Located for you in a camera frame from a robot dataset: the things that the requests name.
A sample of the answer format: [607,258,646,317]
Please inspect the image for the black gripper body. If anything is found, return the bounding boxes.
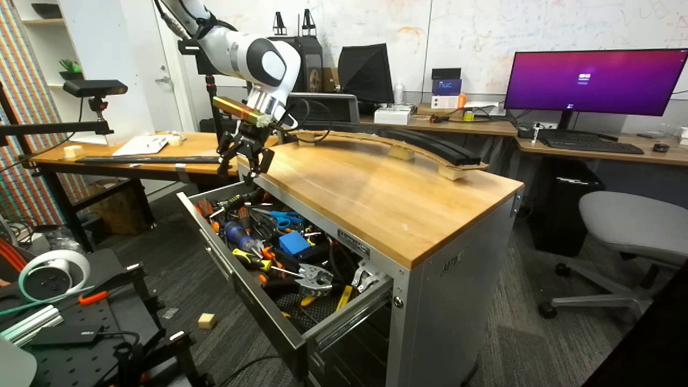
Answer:
[223,117,280,156]

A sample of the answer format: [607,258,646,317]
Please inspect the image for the open metal tool drawer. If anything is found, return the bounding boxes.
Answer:
[175,179,395,383]

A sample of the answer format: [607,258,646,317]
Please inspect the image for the grey cabinet with wooden top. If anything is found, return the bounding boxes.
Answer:
[245,127,527,387]

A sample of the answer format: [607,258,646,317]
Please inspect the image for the blue plastic block tool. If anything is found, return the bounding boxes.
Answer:
[276,228,314,261]

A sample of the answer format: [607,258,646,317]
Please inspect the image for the white papers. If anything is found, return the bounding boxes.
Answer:
[111,134,171,159]

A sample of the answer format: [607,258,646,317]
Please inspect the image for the black electronics box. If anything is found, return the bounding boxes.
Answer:
[269,7,324,95]

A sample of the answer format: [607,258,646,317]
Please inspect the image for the brown cardboard box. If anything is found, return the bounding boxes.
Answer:
[90,179,157,241]

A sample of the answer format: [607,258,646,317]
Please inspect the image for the silver pliers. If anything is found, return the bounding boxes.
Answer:
[291,261,338,292]

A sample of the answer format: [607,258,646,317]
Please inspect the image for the black angular box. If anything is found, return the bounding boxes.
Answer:
[335,42,395,111]

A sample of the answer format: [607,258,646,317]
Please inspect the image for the white box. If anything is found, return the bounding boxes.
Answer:
[372,104,414,130]

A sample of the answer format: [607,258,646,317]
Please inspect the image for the curved wood and black track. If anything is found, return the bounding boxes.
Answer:
[281,127,493,183]

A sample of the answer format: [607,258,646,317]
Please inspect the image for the wooden side table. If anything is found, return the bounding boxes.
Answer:
[28,130,242,254]

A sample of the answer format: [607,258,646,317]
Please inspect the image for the silver metal tool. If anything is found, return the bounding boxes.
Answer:
[351,261,383,292]

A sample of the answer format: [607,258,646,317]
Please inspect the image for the yellow and black tool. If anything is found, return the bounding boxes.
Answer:
[333,283,359,312]

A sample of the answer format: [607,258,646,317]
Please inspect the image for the green potted plant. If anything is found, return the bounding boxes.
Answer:
[58,59,86,83]

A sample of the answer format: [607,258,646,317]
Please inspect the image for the orange clamp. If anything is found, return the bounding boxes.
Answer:
[75,288,113,311]

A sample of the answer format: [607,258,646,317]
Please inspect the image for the blue box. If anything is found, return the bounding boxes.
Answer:
[429,67,465,113]

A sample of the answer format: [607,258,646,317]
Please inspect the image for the striped patterned panel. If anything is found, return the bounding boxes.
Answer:
[0,0,66,233]

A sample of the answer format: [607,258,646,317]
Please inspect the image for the long wooden office desk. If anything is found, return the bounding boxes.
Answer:
[355,113,688,218]

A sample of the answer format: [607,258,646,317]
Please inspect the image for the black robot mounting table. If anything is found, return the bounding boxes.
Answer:
[0,245,211,387]

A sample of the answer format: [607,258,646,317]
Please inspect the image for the silver metal tube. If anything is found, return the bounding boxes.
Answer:
[0,303,66,351]

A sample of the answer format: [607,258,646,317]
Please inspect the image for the black trash bin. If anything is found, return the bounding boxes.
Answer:
[527,157,607,258]

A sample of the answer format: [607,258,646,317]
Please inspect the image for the black keyboard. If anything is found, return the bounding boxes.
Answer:
[536,131,646,157]

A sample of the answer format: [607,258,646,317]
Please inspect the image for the monitor with purple screen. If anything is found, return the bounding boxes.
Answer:
[503,47,688,136]

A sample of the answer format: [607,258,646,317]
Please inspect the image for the grey office chair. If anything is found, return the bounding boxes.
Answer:
[536,187,688,320]

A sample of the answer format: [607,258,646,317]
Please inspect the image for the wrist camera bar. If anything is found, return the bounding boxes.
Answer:
[212,95,276,130]

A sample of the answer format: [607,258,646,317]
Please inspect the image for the orange-handled pliers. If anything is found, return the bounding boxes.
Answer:
[191,196,223,233]

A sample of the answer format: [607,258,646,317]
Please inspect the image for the blue-handled scissors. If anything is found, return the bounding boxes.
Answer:
[264,207,310,230]

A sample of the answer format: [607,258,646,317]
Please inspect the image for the blue-handled screwdriver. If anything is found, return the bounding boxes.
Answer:
[219,218,254,251]

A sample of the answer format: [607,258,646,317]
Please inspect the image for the orange-handled screwdriver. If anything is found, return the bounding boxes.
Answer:
[254,244,280,264]

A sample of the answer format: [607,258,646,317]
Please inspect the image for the yellow-handled screwdriver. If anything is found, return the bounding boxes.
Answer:
[230,247,276,275]

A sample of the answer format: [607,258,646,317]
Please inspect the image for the black camera on stand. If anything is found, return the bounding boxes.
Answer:
[61,78,132,102]

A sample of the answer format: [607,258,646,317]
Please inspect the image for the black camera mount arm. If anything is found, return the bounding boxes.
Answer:
[0,95,116,141]

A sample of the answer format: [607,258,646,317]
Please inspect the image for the white cable coil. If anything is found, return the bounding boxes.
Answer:
[14,247,94,305]

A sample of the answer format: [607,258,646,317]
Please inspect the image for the orange cable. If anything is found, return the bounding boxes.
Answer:
[0,239,29,278]

